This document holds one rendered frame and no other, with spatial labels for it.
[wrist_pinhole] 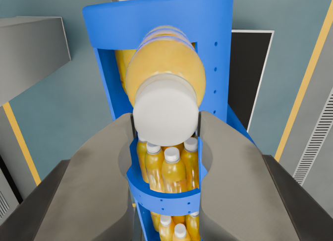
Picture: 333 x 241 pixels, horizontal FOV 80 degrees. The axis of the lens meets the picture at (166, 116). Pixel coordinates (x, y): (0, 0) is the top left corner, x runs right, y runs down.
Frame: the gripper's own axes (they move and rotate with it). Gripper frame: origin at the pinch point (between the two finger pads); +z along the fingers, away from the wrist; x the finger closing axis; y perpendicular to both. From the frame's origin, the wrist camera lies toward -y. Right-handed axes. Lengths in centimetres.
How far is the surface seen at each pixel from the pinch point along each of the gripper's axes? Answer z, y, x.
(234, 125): 88, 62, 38
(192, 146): 30.8, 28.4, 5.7
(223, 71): 25.8, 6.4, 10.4
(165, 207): 19.4, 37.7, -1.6
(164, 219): 31, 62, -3
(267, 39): 131, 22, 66
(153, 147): 31.5, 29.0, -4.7
